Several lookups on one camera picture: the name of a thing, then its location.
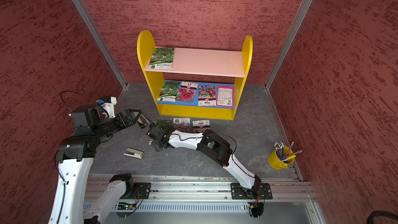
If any right corner aluminium post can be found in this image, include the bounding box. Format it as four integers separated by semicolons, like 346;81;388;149
265;0;313;91

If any corner aluminium post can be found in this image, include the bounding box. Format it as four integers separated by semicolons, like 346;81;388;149
72;0;128;91
265;0;313;91

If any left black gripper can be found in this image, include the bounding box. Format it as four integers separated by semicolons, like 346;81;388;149
93;109;142;139

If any pink zinnia seed bag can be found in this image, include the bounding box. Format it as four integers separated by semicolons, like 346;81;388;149
192;120;210;133

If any silver stapler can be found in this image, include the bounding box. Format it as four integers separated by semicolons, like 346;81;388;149
123;148;144;159

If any large green gourd seed bag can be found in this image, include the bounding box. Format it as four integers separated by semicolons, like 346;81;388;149
153;120;173;133

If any red dahlia seed bag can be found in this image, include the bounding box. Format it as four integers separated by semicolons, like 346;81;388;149
175;82;198;103

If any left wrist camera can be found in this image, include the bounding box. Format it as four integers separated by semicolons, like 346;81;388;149
96;96;117;118

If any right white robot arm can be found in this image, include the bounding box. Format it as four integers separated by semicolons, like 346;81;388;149
147;124;262;199

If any green gourd bag lower shelf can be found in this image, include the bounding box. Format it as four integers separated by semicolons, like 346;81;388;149
158;81;181;102

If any yellow pencil cup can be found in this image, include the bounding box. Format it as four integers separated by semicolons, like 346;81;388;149
268;142;303;170

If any left corner aluminium post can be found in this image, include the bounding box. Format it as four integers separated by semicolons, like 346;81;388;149
72;0;128;91

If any purple flower seed bag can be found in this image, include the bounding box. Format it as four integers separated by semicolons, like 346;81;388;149
173;118;191;133

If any pink back-side seed bag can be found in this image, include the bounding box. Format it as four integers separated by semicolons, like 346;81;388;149
216;86;234;108

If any mixed flower seed bag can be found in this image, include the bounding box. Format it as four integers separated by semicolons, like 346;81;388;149
198;85;217;107

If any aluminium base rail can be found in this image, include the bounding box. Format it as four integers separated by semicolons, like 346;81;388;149
83;174;316;202

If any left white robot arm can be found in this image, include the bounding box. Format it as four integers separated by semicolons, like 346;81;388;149
49;105;144;224

